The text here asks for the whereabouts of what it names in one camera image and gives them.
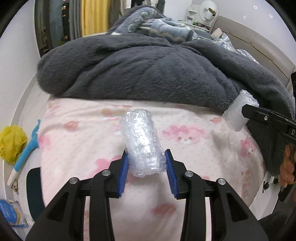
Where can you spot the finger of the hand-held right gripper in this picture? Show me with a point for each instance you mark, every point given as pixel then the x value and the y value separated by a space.
pixel 277 114
pixel 266 121

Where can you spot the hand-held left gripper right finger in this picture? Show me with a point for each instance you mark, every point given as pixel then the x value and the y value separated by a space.
pixel 171 173

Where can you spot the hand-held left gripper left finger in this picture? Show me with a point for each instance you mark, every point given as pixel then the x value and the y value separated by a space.
pixel 123 173

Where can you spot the small bubble wrap piece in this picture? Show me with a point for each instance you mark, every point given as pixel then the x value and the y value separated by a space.
pixel 235 113

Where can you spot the large bubble wrap roll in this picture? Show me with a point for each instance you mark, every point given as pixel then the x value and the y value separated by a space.
pixel 141 139

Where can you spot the person's right hand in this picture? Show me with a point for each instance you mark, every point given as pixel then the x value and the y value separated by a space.
pixel 286 169

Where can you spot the pink printed bed sheet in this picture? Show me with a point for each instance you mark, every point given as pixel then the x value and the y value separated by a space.
pixel 92 139

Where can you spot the blue cloud print quilt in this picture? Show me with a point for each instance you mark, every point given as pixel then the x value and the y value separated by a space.
pixel 242 54

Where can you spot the beige headboard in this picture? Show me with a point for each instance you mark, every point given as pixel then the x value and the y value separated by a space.
pixel 254 32

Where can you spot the dark teal panel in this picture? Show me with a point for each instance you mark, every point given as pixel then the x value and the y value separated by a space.
pixel 34 192

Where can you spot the tan cushion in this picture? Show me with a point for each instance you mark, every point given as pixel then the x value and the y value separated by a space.
pixel 217 33

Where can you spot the person's dark grey trousers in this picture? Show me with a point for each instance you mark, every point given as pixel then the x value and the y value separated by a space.
pixel 282 224

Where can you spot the grey pillow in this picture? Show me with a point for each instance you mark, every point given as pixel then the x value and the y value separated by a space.
pixel 201 33

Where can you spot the dark grey fleece blanket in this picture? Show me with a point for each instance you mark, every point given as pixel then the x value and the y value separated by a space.
pixel 138 69

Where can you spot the white round fan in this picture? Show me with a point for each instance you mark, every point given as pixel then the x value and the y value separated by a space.
pixel 205 9

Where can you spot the yellow cloth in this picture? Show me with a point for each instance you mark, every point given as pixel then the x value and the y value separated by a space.
pixel 11 141

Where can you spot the blue printed plastic bag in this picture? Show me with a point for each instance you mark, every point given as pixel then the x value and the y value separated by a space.
pixel 9 210

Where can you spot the white dressing table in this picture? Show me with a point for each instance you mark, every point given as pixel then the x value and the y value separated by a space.
pixel 190 17

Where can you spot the blue grey plush blanket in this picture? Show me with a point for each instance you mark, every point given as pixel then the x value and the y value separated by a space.
pixel 161 25

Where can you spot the yellow curtain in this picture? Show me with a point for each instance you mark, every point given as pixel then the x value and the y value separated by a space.
pixel 94 16

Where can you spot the grey curtain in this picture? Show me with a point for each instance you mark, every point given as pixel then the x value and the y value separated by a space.
pixel 75 18
pixel 114 9

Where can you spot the dark balcony door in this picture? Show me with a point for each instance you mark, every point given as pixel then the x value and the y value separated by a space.
pixel 53 23

